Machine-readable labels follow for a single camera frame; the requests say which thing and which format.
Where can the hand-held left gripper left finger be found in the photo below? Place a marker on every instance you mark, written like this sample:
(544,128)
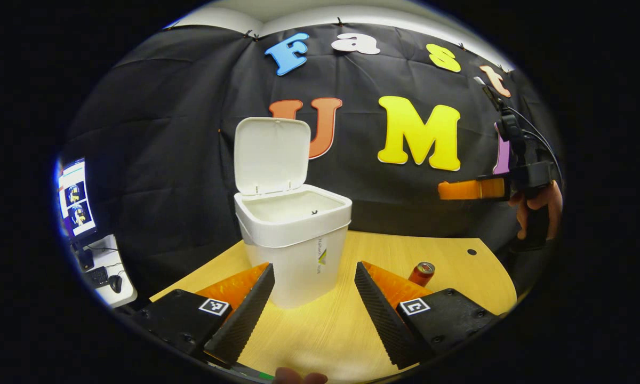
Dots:
(242,320)

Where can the white desktop garbage bin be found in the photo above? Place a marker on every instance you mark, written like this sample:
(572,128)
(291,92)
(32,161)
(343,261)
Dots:
(293,256)

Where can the white side desk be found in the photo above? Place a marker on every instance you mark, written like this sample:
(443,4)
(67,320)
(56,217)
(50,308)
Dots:
(122,298)

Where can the red pop can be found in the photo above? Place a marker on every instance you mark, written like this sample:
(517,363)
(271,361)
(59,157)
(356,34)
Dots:
(420,276)

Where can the black computer mouse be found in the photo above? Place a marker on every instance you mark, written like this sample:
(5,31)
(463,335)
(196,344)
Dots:
(116,284)

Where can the wooden desktop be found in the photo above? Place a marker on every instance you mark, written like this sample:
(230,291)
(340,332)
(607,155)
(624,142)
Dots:
(325,330)

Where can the black backdrop cloth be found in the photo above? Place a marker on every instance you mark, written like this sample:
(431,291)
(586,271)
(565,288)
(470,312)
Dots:
(192,133)

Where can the computer monitor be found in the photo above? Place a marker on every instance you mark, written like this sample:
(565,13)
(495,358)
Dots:
(77,197)

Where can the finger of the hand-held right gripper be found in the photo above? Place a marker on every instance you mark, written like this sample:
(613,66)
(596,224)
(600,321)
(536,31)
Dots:
(469,189)

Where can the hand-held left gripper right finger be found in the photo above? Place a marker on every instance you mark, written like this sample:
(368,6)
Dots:
(386,322)

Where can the black keyboard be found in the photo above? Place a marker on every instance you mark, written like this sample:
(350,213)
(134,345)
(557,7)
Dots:
(97,277)

